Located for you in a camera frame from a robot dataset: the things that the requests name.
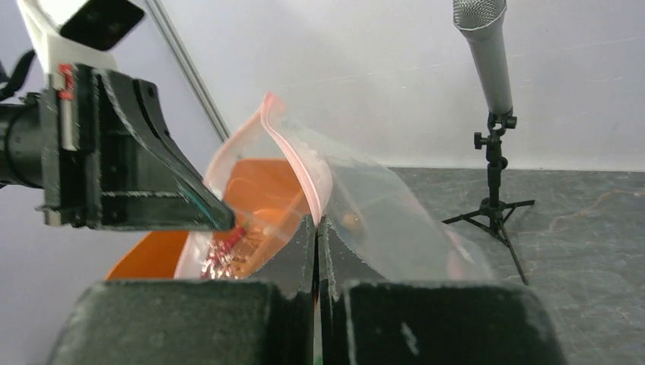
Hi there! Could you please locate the silver microphone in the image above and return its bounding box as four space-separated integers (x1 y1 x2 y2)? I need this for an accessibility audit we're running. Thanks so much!
453 0 513 116

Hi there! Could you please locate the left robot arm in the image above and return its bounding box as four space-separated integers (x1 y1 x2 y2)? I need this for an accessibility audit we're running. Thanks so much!
1 51 236 231

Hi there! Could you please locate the clear polka dot zip bag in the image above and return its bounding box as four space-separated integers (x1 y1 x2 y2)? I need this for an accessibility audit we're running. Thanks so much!
204 93 493 281

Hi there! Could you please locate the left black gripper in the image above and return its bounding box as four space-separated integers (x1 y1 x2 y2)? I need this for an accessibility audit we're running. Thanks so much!
38 63 236 231

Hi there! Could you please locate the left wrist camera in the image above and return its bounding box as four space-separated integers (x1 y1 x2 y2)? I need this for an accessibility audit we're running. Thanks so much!
17 0 145 76

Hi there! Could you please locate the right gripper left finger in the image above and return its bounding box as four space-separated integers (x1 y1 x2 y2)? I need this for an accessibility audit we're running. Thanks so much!
47 216 316 364

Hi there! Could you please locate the orange plastic basket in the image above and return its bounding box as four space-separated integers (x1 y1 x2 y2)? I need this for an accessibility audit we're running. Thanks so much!
107 158 310 279

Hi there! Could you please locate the red toy chili pepper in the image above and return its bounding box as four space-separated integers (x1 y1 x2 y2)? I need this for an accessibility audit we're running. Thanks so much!
199 226 248 280

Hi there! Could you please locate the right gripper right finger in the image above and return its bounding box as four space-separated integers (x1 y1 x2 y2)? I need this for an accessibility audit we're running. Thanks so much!
317 218 567 364

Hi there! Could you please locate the black tripod stand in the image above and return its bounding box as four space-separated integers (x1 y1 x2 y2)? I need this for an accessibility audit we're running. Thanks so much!
443 111 535 285

